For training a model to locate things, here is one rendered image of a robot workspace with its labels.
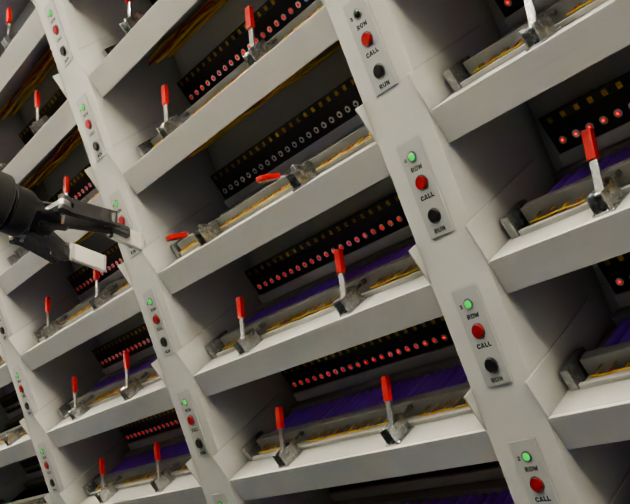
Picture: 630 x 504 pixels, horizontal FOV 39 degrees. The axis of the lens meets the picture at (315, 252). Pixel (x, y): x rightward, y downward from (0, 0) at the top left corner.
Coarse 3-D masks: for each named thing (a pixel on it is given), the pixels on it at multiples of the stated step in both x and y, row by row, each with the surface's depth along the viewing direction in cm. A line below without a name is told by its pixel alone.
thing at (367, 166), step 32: (352, 128) 140; (288, 160) 152; (352, 160) 117; (384, 160) 113; (320, 192) 123; (352, 192) 120; (192, 224) 166; (256, 224) 135; (288, 224) 130; (160, 256) 159; (192, 256) 149; (224, 256) 144
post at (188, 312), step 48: (48, 0) 167; (96, 0) 168; (144, 0) 175; (96, 96) 162; (144, 96) 168; (144, 192) 162; (192, 192) 168; (144, 240) 159; (144, 288) 162; (192, 288) 162; (240, 288) 168; (192, 336) 159; (192, 384) 157; (288, 384) 168
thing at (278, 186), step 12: (360, 132) 121; (336, 144) 125; (348, 144) 123; (324, 156) 127; (336, 156) 123; (264, 192) 139; (276, 192) 137; (240, 204) 144; (252, 204) 142; (228, 216) 147; (240, 216) 142; (192, 240) 156; (180, 252) 157
